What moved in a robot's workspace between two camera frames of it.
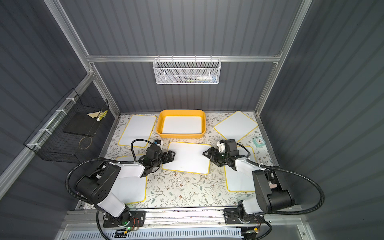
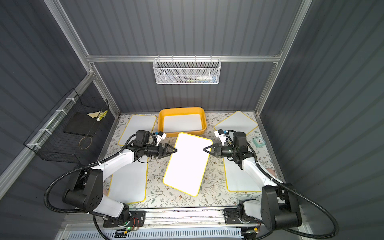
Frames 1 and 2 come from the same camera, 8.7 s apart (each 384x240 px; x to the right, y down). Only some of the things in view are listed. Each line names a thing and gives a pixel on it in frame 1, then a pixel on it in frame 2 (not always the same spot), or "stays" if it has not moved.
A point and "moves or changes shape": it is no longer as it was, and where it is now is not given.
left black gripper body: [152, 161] -> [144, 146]
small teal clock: [259, 141] stays
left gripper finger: [168, 157] -> [169, 149]
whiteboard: [237, 181] stays
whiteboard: [137, 127] stays
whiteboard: [189, 157] moves or changes shape
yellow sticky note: [94, 114] stays
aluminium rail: [185, 217] stays
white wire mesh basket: [187, 71] stays
